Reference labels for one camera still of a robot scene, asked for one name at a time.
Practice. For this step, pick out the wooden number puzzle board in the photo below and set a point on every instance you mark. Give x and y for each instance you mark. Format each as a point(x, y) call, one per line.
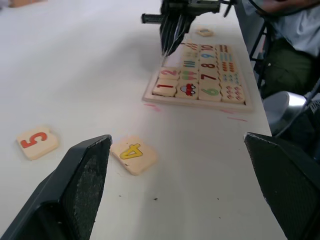
point(200, 105)

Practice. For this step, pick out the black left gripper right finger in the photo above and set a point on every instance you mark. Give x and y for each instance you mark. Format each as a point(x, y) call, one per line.
point(287, 185)

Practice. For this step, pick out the wooden tile red number 5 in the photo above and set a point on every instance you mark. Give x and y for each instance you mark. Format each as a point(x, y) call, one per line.
point(37, 143)

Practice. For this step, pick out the seated person grey shirt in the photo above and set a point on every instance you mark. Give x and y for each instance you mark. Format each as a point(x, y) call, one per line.
point(295, 30)

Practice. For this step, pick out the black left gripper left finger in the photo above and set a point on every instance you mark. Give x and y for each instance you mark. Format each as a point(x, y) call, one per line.
point(75, 190)

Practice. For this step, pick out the wooden number tile blue print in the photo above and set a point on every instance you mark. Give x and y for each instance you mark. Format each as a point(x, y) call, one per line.
point(204, 31)

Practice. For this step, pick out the wooden tile red number 7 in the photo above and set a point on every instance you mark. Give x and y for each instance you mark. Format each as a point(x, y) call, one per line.
point(210, 78)

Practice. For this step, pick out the wooden tile three green bars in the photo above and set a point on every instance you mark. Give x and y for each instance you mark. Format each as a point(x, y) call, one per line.
point(190, 64)

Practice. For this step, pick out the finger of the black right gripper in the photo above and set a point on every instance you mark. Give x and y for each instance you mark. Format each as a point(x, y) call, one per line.
point(182, 28)
point(167, 32)

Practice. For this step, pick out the wooden tile red car picture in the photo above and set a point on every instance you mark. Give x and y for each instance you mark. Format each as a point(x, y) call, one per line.
point(187, 90)

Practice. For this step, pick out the wooden tile red number 10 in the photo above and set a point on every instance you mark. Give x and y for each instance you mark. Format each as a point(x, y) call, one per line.
point(208, 48)

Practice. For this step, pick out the wooden tile blue number 9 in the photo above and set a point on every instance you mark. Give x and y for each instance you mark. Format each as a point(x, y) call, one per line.
point(209, 57)

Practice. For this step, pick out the wooden tile eight red pictures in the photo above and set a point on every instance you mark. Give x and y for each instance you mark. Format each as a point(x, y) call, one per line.
point(228, 66)

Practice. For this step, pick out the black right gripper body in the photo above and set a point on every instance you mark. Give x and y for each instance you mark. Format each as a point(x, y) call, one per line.
point(190, 7)

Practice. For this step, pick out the wooden tile two ice creams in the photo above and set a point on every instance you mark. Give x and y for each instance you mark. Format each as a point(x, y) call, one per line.
point(189, 76)

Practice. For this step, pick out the wooden tile ten red pictures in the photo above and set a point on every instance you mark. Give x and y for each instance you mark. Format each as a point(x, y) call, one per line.
point(223, 48)

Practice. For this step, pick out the wooden tile five red pictures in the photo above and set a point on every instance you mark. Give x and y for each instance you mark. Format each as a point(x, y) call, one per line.
point(192, 46)

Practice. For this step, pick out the wooden tile red number 1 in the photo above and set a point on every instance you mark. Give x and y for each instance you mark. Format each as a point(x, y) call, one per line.
point(165, 87)

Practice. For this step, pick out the wooden tile pink number 2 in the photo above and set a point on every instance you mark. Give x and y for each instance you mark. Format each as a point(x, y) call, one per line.
point(169, 73)

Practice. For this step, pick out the wooden tile seven blue pictures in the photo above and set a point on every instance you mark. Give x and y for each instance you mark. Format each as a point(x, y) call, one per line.
point(230, 78)

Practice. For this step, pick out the wooden tile six pink pictures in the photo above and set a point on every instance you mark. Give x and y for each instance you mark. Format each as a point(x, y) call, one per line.
point(232, 93)

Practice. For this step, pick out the wooden tile yellow number 4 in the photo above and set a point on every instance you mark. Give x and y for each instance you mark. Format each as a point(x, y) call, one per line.
point(136, 156)

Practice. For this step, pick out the wooden tile four small pictures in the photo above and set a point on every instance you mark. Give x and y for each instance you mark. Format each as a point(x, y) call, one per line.
point(192, 54)

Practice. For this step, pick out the wooden tile brown number 8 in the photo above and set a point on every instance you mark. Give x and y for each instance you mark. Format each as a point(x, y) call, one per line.
point(209, 67)

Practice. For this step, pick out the wooden tile green number 6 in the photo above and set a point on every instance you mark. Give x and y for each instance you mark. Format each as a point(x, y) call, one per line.
point(210, 93)

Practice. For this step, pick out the wooden tile nine blue pictures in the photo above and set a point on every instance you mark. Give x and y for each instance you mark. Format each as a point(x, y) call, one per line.
point(226, 56)

